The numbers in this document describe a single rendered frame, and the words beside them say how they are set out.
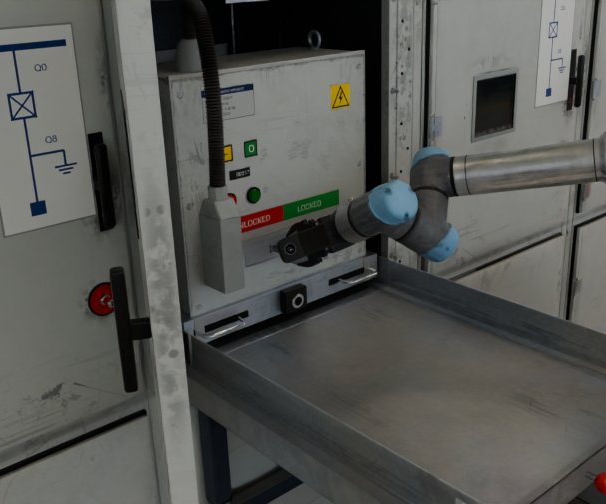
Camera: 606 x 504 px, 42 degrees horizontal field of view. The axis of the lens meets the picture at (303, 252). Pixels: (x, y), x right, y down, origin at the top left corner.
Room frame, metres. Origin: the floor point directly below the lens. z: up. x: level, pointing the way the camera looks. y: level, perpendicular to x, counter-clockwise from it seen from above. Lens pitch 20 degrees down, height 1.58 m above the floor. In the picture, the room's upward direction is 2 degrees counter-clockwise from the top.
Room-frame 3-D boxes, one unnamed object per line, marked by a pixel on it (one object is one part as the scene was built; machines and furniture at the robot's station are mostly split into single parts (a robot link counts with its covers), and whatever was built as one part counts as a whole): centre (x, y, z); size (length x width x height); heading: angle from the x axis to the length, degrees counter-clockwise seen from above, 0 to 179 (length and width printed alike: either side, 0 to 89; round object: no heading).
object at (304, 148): (1.56, 0.04, 1.15); 0.48 x 0.01 x 0.48; 130
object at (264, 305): (1.57, 0.05, 0.89); 0.54 x 0.05 x 0.06; 130
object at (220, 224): (1.37, 0.15, 1.09); 0.08 x 0.05 x 0.17; 40
